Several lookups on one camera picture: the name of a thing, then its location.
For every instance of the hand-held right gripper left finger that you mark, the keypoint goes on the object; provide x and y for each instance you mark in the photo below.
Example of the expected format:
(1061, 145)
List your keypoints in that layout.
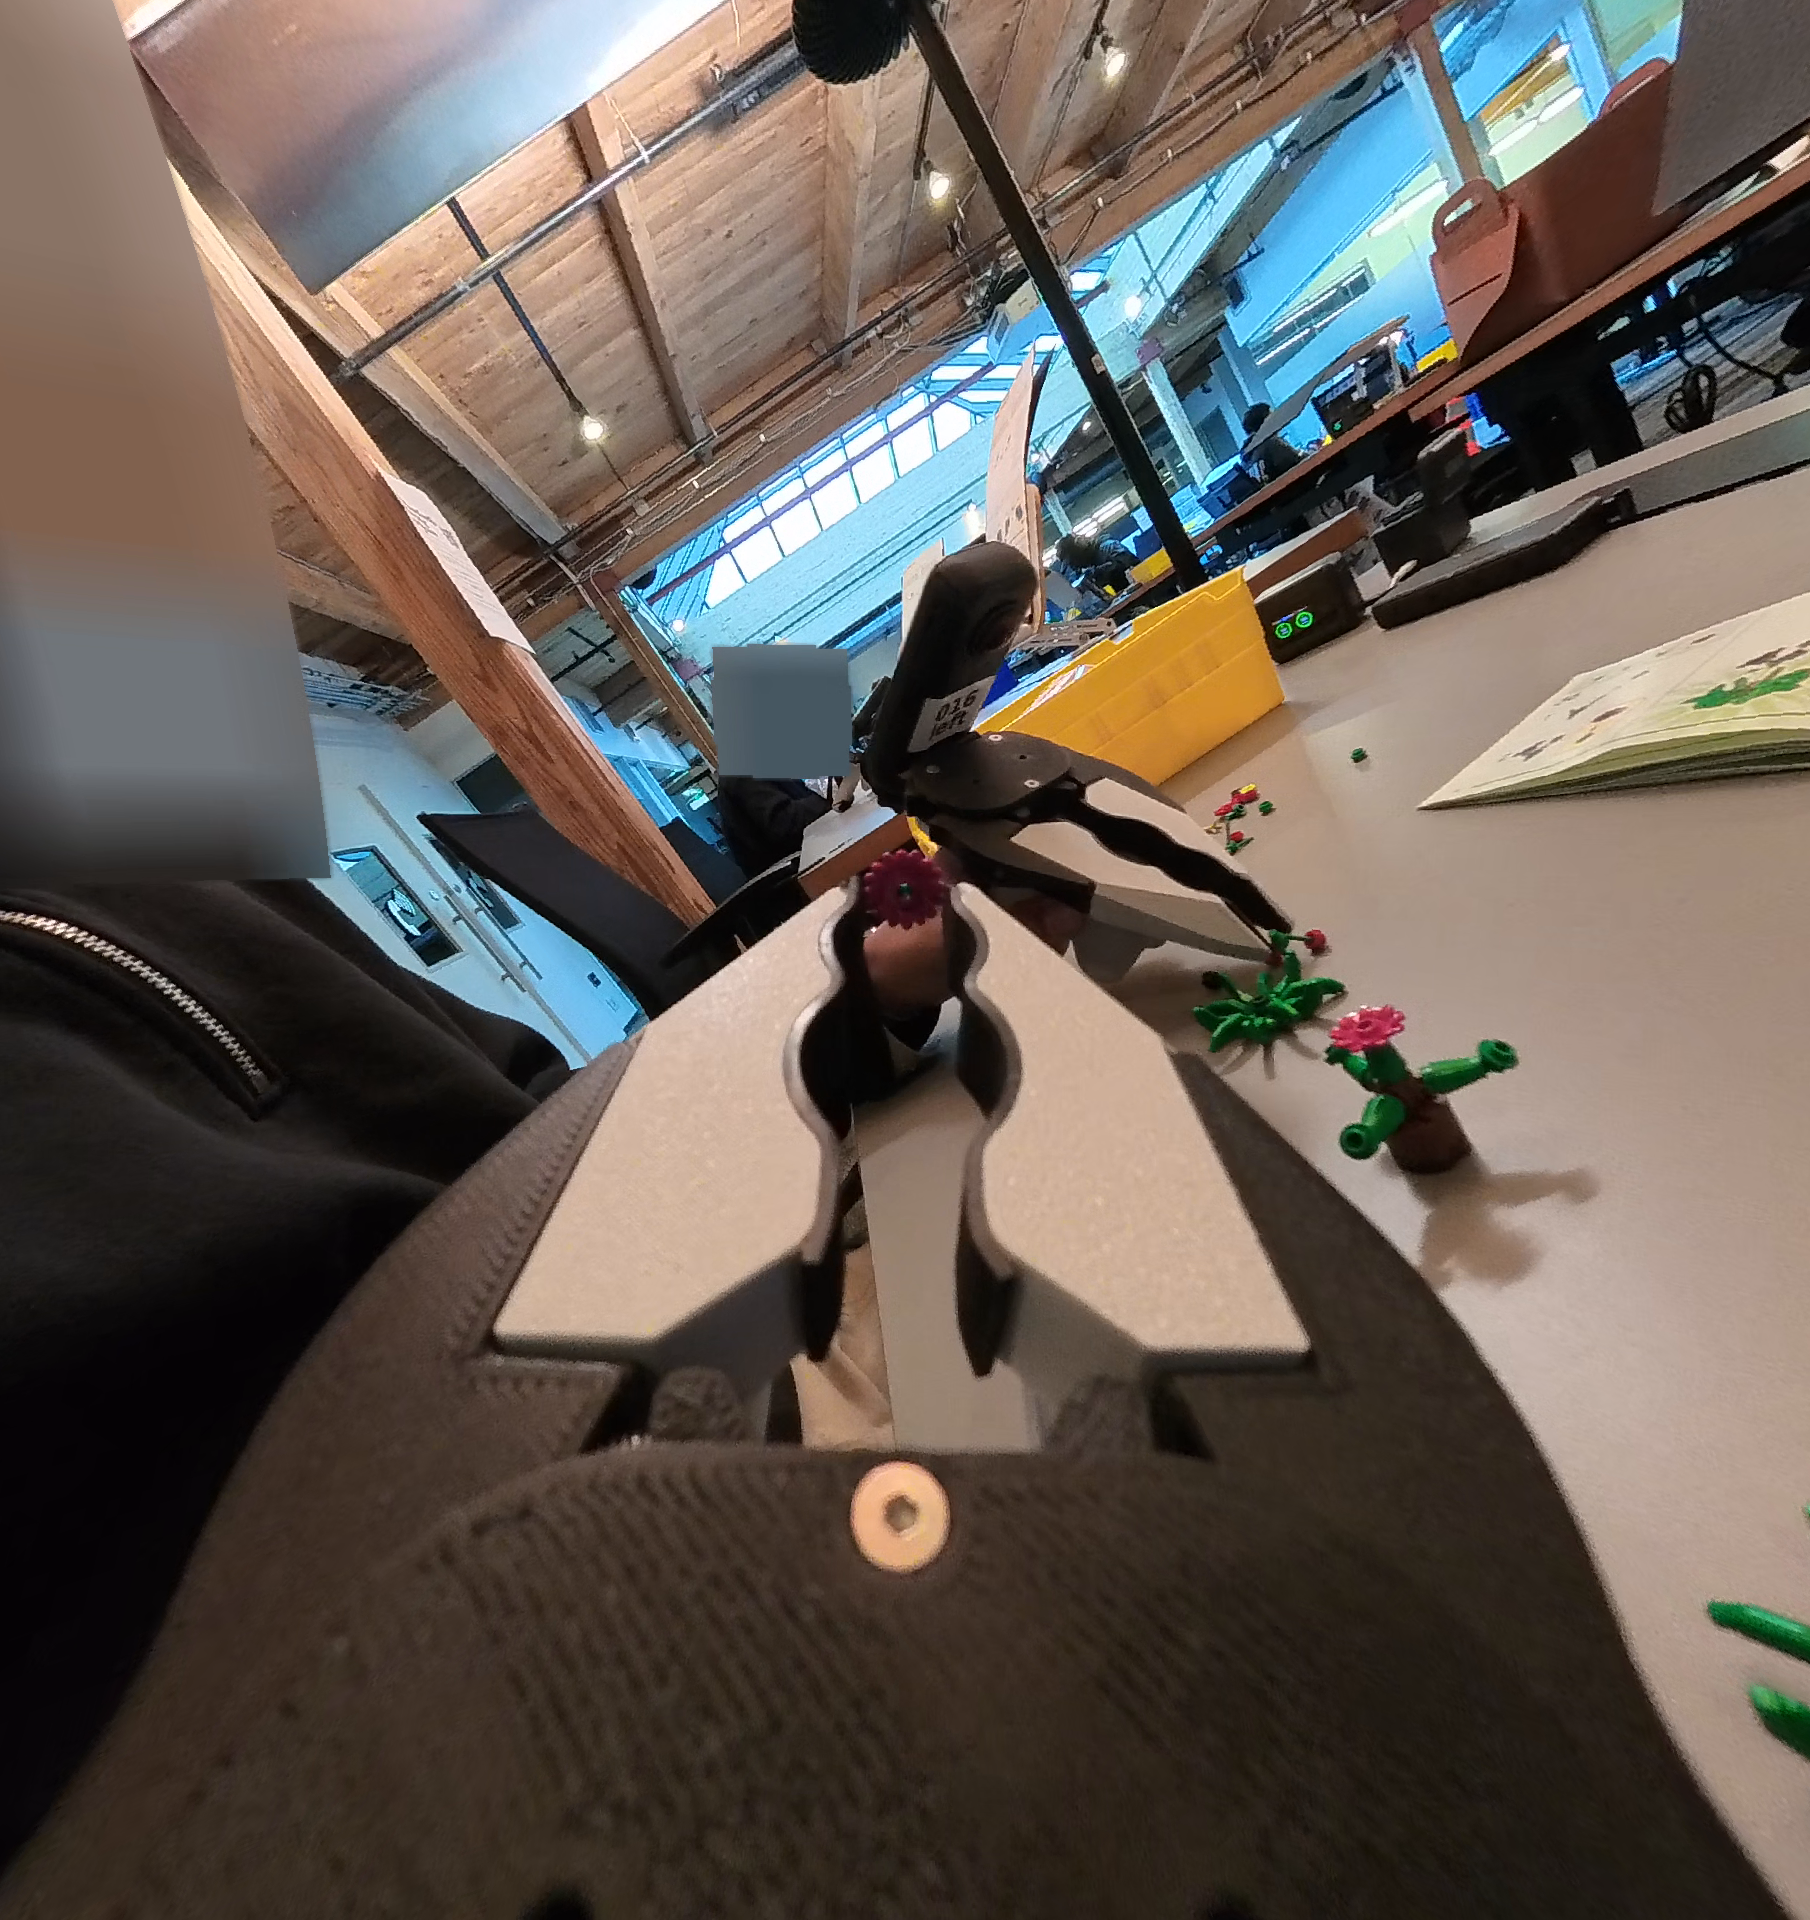
(667, 1199)

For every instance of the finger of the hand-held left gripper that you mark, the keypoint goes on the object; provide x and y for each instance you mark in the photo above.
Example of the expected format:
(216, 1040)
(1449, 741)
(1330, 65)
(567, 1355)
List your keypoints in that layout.
(1132, 908)
(1146, 817)

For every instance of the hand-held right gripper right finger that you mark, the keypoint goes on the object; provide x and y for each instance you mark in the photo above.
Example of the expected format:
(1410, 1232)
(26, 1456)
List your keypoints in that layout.
(1117, 1199)

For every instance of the green plant with pink flowers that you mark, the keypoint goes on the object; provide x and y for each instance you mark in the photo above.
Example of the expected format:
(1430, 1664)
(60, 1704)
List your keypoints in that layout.
(1264, 1008)

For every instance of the dark pink toy flower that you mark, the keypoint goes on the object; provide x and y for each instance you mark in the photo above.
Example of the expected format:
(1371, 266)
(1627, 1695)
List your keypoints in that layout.
(905, 888)

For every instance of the person's left hand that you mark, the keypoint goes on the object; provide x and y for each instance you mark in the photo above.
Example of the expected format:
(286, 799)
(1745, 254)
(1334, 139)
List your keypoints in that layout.
(905, 983)

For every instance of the red yellow toy flower cluster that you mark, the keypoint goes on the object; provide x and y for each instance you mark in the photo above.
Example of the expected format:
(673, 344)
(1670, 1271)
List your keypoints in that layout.
(1243, 809)

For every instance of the yellow storage bin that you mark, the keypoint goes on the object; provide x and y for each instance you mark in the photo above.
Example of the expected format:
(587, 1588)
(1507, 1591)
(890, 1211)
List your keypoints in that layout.
(1161, 675)

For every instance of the black charger box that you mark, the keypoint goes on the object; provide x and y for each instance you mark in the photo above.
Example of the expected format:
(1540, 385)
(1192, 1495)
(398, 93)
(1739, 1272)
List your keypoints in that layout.
(1308, 607)

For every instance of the brown-base toy plant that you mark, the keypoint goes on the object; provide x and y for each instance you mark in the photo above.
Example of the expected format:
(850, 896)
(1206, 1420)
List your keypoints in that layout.
(1408, 1109)

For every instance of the black office chair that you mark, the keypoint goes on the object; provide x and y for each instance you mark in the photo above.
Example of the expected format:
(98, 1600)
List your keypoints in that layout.
(577, 884)

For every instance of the black pole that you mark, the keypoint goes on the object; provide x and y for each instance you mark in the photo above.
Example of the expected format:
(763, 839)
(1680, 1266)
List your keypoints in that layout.
(1057, 300)

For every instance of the black device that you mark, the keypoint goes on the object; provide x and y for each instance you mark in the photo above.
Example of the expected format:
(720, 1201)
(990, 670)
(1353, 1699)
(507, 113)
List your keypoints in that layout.
(1432, 495)

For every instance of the black power adapter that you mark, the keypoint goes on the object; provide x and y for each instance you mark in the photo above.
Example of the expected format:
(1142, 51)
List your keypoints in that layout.
(1507, 564)

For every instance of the person's black jacket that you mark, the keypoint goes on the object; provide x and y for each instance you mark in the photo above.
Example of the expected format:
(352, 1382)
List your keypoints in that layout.
(169, 1199)

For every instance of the white paper notice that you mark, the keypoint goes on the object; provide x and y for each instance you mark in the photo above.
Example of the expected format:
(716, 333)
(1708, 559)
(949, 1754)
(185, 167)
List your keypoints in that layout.
(455, 564)

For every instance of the toy instruction booklet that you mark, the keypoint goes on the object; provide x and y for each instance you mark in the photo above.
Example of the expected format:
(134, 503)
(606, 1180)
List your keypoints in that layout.
(1671, 719)

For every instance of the brown bag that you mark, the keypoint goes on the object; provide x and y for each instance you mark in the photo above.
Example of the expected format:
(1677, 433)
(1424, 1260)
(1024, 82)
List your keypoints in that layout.
(1582, 226)

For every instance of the wooden post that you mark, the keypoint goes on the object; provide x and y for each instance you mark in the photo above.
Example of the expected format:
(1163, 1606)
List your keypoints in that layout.
(441, 601)

